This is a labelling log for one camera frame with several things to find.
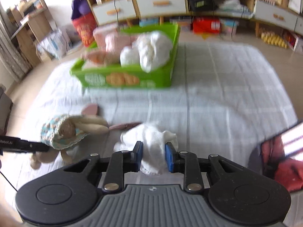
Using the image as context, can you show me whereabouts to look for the white paper bag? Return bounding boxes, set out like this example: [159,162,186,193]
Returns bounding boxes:
[38,29,73,60]

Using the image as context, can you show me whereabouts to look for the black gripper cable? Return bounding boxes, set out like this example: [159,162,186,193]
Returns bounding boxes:
[0,170,18,192]

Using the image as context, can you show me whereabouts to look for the rabbit doll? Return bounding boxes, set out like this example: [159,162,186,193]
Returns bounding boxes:
[30,103,142,170]

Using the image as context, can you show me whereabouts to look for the storage box with dark lid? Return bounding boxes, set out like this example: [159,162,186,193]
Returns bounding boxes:
[176,16,194,29]

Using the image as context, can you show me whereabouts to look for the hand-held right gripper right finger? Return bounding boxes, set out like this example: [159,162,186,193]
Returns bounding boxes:
[165,142,247,193]

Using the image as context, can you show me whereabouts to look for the folded cloths in cabinet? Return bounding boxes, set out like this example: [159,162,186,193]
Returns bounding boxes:
[218,0,252,18]

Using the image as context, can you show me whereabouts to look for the black bag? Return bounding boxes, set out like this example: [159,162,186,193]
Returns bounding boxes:
[190,0,215,12]

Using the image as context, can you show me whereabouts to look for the white round plush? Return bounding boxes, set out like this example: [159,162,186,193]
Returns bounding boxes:
[119,46,141,66]

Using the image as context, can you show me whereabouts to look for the pale blue storage box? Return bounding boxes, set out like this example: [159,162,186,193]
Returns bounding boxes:
[220,19,238,35]

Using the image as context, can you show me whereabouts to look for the red printed bucket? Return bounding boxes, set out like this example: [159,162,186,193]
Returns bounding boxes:
[72,14,98,48]

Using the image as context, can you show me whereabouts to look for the tall wooden drawer cabinet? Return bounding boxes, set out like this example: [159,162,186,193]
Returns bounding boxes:
[80,0,190,27]

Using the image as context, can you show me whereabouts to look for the green plastic bin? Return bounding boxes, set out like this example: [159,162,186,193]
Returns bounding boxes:
[70,24,181,89]

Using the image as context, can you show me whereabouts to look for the grey checkered blanket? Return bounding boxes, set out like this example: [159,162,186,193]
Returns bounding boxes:
[14,41,299,195]

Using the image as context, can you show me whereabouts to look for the red checkered cloth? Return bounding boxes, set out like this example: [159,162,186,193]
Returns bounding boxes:
[259,136,303,193]

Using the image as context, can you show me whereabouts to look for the red and white carton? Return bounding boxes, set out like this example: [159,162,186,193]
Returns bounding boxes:
[282,30,303,53]

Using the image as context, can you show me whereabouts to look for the peach plush toy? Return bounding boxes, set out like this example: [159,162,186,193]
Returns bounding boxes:
[81,51,112,66]

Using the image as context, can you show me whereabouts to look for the clear box with blue lid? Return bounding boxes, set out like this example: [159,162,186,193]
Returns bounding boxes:
[139,18,162,28]

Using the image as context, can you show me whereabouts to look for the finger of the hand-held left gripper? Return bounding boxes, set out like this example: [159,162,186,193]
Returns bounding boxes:
[13,138,50,153]

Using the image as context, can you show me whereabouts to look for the wooden bookshelf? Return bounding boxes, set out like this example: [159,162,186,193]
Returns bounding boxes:
[0,0,58,69]

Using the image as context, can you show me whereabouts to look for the low wooden drawer cabinet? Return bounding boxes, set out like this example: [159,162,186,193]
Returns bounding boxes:
[185,0,303,39]

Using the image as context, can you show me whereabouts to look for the patterned curtain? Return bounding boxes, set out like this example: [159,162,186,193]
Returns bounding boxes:
[0,12,33,84]

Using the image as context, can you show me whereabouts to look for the red storage box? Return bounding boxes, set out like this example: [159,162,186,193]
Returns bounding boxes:
[193,18,222,34]

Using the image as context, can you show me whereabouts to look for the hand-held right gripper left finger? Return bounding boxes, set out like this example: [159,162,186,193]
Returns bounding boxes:
[63,141,144,192]

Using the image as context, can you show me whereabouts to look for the white lace-edged cloth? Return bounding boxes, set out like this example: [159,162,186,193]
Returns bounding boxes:
[114,122,178,176]

